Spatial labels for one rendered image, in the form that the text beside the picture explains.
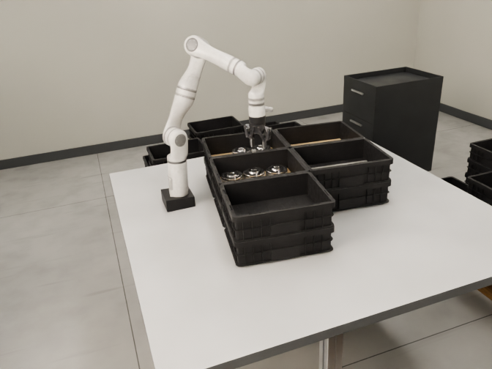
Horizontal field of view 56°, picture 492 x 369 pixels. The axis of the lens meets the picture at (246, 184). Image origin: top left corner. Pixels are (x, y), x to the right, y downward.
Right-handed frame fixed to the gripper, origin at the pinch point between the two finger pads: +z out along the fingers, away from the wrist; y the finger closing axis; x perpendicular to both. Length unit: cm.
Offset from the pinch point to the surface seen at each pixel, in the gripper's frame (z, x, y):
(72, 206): 101, 35, -209
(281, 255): 27, -39, 32
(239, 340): 30, -81, 40
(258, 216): 8, -45, 26
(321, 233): 20, -28, 44
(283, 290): 30, -53, 41
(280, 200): 17.2, -15.1, 19.1
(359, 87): 16, 173, -14
